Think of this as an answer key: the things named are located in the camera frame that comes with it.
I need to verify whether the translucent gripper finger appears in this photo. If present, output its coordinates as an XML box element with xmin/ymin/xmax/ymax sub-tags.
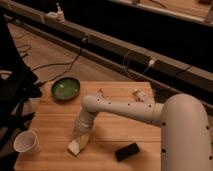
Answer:
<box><xmin>71</xmin><ymin>129</ymin><xmax>90</xmax><ymax>149</ymax></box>

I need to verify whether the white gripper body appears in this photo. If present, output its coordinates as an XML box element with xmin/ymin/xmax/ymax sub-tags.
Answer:
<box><xmin>75</xmin><ymin>110</ymin><xmax>98</xmax><ymax>133</ymax></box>

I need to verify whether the black rectangular phone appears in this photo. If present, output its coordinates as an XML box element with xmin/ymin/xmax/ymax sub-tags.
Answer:
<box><xmin>115</xmin><ymin>143</ymin><xmax>140</xmax><ymax>162</ymax></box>

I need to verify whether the white plug cable on rail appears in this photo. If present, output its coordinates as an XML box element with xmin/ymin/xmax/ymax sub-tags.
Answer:
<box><xmin>122</xmin><ymin>49</ymin><xmax>156</xmax><ymax>81</ymax></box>

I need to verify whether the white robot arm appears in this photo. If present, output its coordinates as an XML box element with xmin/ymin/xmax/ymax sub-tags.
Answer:
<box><xmin>68</xmin><ymin>94</ymin><xmax>213</xmax><ymax>171</ymax></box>

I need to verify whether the white paper cup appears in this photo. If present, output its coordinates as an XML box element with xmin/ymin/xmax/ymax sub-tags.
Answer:
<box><xmin>13</xmin><ymin>130</ymin><xmax>40</xmax><ymax>155</ymax></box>

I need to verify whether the green round bowl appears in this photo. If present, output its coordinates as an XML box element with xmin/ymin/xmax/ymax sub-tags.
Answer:
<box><xmin>51</xmin><ymin>77</ymin><xmax>80</xmax><ymax>102</ymax></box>

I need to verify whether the black camera stand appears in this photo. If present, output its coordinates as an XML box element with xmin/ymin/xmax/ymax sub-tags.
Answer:
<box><xmin>0</xmin><ymin>12</ymin><xmax>42</xmax><ymax>171</ymax></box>

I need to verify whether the black floor cable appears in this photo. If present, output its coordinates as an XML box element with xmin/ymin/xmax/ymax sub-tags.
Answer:
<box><xmin>16</xmin><ymin>36</ymin><xmax>89</xmax><ymax>86</ymax></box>

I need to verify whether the white sponge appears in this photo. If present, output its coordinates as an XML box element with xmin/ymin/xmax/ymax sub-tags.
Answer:
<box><xmin>68</xmin><ymin>140</ymin><xmax>81</xmax><ymax>156</ymax></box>

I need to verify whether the small orange carrot toy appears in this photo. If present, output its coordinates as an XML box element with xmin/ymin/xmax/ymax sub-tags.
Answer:
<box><xmin>98</xmin><ymin>88</ymin><xmax>104</xmax><ymax>97</ymax></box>

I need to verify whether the white object on rail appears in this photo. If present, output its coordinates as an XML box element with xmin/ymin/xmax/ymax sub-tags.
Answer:
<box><xmin>46</xmin><ymin>3</ymin><xmax>65</xmax><ymax>22</ymax></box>

